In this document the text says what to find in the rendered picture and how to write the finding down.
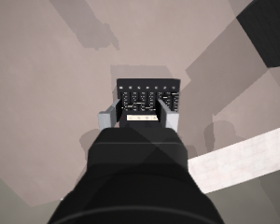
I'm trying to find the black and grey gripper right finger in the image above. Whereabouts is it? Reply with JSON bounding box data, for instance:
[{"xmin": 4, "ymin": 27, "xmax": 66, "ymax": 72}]
[{"xmin": 155, "ymin": 99, "xmax": 179, "ymax": 132}]

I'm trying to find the black lighting desk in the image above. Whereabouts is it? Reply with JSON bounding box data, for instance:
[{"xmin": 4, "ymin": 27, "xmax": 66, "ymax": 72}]
[{"xmin": 117, "ymin": 78, "xmax": 181, "ymax": 128}]

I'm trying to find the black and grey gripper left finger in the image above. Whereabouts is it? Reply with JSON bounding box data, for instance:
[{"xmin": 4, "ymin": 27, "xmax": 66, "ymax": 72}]
[{"xmin": 98, "ymin": 99, "xmax": 122, "ymax": 132}]

